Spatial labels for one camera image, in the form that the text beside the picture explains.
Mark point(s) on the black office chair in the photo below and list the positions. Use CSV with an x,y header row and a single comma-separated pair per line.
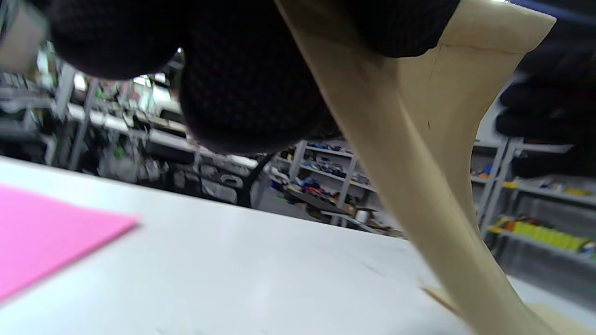
x,y
243,193

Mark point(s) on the pink paper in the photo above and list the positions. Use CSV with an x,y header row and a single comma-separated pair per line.
x,y
46,232

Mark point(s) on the cluttered metal storage shelf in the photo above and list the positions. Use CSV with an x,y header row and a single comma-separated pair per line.
x,y
558,197
326,177

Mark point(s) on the person's left hand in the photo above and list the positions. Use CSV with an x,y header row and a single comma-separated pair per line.
x,y
242,83

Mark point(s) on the cluttered workbench row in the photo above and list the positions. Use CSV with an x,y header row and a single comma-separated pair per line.
x,y
116,123

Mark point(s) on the brown A4 envelope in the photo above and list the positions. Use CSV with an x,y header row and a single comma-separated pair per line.
x,y
558,321
419,163

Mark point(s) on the person's right hand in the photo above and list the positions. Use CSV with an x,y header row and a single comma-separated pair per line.
x,y
558,116

